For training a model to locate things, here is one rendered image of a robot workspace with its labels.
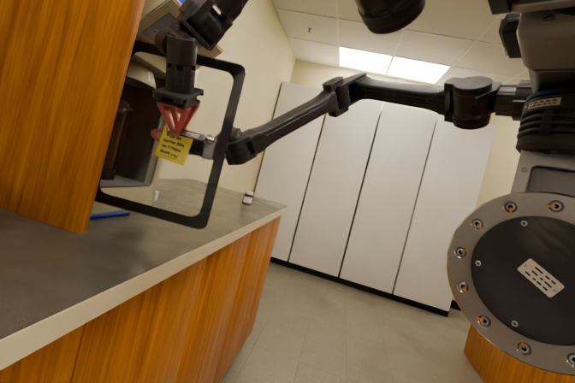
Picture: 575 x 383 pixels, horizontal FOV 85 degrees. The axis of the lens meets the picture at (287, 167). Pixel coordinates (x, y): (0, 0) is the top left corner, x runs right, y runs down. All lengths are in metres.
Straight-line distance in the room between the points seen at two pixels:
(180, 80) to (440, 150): 3.49
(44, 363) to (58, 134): 0.45
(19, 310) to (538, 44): 0.65
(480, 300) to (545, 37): 0.31
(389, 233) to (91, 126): 3.43
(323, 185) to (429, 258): 1.41
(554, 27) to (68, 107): 0.81
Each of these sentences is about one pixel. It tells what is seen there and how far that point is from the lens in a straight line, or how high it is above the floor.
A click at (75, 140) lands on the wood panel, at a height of 1.13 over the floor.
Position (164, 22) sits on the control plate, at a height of 1.46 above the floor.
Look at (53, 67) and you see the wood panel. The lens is 0.88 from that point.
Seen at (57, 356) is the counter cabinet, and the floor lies 0.84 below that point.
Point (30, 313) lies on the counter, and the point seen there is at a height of 0.94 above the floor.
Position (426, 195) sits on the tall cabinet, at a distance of 3.88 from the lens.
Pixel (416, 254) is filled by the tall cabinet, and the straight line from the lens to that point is 3.94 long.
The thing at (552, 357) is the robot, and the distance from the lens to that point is 0.50.
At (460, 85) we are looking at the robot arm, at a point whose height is 1.46.
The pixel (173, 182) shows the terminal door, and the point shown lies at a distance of 0.79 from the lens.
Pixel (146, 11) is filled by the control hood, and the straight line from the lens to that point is 0.89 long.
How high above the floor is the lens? 1.18
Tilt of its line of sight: level
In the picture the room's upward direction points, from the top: 14 degrees clockwise
